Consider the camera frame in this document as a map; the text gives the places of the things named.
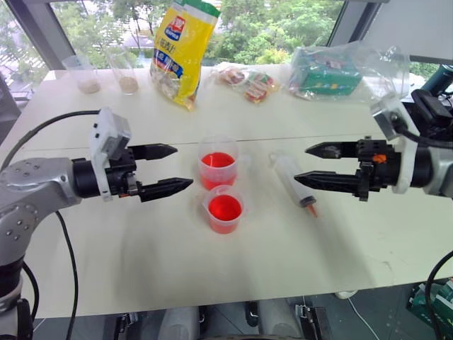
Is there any clear packet of red snacks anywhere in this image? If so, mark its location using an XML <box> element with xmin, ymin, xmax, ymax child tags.
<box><xmin>211</xmin><ymin>66</ymin><xmax>249</xmax><ymax>89</ymax></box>

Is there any black device with teal body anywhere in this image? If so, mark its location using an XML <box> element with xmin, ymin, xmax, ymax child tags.
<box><xmin>410</xmin><ymin>65</ymin><xmax>453</xmax><ymax>143</ymax></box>

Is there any green printed box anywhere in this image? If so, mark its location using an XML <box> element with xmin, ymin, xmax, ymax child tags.
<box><xmin>289</xmin><ymin>47</ymin><xmax>364</xmax><ymax>96</ymax></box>

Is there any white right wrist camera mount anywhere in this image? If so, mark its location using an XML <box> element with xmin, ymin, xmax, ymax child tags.
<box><xmin>369</xmin><ymin>95</ymin><xmax>419</xmax><ymax>195</ymax></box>

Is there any tall clear cup with grains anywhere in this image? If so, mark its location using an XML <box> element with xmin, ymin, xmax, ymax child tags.
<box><xmin>107</xmin><ymin>47</ymin><xmax>139</xmax><ymax>96</ymax></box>

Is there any wide grey window pillar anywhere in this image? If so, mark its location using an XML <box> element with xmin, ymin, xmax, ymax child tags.
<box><xmin>326</xmin><ymin>0</ymin><xmax>453</xmax><ymax>65</ymax></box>

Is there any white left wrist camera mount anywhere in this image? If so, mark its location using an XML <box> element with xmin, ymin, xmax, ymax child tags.
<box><xmin>88</xmin><ymin>107</ymin><xmax>133</xmax><ymax>202</ymax></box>

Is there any black cable under left arm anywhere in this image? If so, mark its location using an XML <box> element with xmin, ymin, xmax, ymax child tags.
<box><xmin>54</xmin><ymin>210</ymin><xmax>79</xmax><ymax>340</ymax></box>

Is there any red green snack packet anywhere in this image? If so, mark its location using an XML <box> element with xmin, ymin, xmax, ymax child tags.
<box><xmin>243</xmin><ymin>72</ymin><xmax>281</xmax><ymax>105</ymax></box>

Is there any green box on floor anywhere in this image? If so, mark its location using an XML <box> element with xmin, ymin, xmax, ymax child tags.
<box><xmin>406</xmin><ymin>278</ymin><xmax>453</xmax><ymax>324</ymax></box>

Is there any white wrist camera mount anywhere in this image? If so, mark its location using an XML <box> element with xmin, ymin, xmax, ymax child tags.
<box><xmin>88</xmin><ymin>107</ymin><xmax>133</xmax><ymax>202</ymax></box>
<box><xmin>369</xmin><ymin>95</ymin><xmax>419</xmax><ymax>195</ymax></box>

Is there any cup red liquid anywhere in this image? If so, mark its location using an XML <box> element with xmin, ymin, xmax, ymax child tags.
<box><xmin>201</xmin><ymin>184</ymin><xmax>246</xmax><ymax>234</ymax></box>
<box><xmin>197</xmin><ymin>135</ymin><xmax>253</xmax><ymax>193</ymax></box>

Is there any yellow snack bag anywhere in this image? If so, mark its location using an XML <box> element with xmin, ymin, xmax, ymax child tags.
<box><xmin>149</xmin><ymin>0</ymin><xmax>222</xmax><ymax>113</ymax></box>

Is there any clear syringe orange tip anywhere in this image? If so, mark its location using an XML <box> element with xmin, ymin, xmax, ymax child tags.
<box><xmin>269</xmin><ymin>152</ymin><xmax>320</xmax><ymax>219</ymax></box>

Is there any clear plastic bag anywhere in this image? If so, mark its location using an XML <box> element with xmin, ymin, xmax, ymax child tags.
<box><xmin>287</xmin><ymin>40</ymin><xmax>412</xmax><ymax>104</ymax></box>

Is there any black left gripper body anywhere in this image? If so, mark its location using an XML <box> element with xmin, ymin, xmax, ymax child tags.
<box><xmin>105</xmin><ymin>144</ymin><xmax>143</xmax><ymax>199</ymax></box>

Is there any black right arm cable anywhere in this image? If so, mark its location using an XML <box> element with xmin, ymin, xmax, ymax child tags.
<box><xmin>395</xmin><ymin>118</ymin><xmax>453</xmax><ymax>150</ymax></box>

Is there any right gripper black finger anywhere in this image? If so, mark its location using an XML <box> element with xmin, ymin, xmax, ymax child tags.
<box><xmin>304</xmin><ymin>141</ymin><xmax>360</xmax><ymax>159</ymax></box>
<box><xmin>294</xmin><ymin>170</ymin><xmax>362</xmax><ymax>196</ymax></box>

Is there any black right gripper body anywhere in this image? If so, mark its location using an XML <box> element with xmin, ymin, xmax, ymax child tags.
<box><xmin>355</xmin><ymin>137</ymin><xmax>403</xmax><ymax>203</ymax></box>

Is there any wide clear cup with grains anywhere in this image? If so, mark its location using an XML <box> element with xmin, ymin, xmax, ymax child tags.
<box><xmin>62</xmin><ymin>55</ymin><xmax>102</xmax><ymax>95</ymax></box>

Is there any black bracket under table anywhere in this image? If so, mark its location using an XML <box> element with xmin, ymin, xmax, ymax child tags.
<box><xmin>294</xmin><ymin>302</ymin><xmax>333</xmax><ymax>340</ymax></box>

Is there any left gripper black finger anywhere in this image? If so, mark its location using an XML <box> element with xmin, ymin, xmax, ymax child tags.
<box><xmin>137</xmin><ymin>177</ymin><xmax>195</xmax><ymax>204</ymax></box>
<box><xmin>132</xmin><ymin>142</ymin><xmax>179</xmax><ymax>162</ymax></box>

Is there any black hanging cable loop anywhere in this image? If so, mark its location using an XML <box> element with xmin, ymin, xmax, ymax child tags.
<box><xmin>424</xmin><ymin>249</ymin><xmax>453</xmax><ymax>340</ymax></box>

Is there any grey rounded shape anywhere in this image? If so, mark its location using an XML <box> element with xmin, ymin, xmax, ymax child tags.
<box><xmin>160</xmin><ymin>305</ymin><xmax>200</xmax><ymax>340</ymax></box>

